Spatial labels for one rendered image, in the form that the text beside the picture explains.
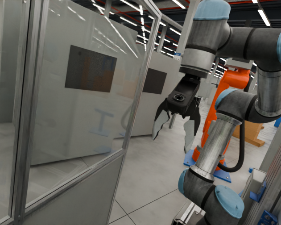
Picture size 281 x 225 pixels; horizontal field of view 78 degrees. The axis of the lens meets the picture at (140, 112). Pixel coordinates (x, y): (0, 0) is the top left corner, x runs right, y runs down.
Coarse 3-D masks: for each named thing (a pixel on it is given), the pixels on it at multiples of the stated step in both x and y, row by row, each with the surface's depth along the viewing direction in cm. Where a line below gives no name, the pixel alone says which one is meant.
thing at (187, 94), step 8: (184, 80) 42; (192, 80) 42; (176, 88) 40; (184, 88) 40; (192, 88) 40; (168, 96) 38; (176, 96) 37; (184, 96) 37; (192, 96) 38; (168, 104) 37; (176, 104) 36; (184, 104) 36; (184, 112) 37
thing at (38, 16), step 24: (48, 0) 51; (144, 0) 96; (144, 72) 128; (24, 96) 55; (24, 120) 56; (24, 144) 59; (24, 168) 63; (96, 168) 110; (120, 168) 147; (24, 192) 66; (24, 216) 69
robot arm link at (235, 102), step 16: (224, 96) 76; (240, 96) 73; (256, 96) 71; (224, 112) 75; (240, 112) 73; (224, 128) 75; (208, 144) 77; (224, 144) 75; (208, 160) 76; (192, 176) 76; (208, 176) 75; (192, 192) 75
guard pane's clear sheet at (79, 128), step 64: (0, 0) 43; (64, 0) 57; (128, 0) 87; (0, 64) 47; (64, 64) 65; (128, 64) 107; (0, 128) 52; (64, 128) 76; (128, 128) 139; (0, 192) 59
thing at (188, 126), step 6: (192, 120) 43; (186, 126) 44; (192, 126) 43; (186, 132) 44; (192, 132) 43; (186, 138) 44; (192, 138) 43; (186, 144) 44; (192, 144) 45; (186, 150) 45
